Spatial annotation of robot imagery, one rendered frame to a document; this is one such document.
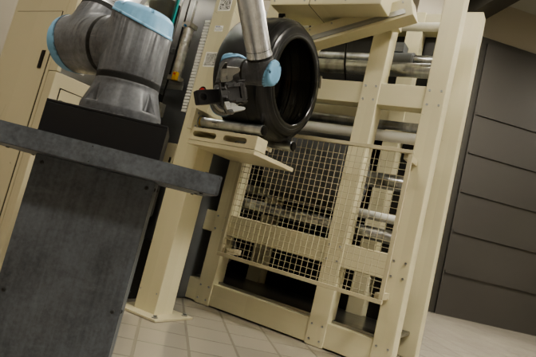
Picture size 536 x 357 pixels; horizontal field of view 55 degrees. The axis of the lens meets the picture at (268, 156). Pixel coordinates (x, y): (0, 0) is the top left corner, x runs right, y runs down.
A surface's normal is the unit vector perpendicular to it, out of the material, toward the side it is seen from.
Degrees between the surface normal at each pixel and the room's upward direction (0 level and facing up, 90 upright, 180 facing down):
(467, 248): 90
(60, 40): 104
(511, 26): 90
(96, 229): 90
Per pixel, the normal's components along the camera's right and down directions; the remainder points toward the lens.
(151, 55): 0.66, 0.08
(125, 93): 0.32, -0.35
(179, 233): 0.84, 0.15
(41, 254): 0.18, -0.07
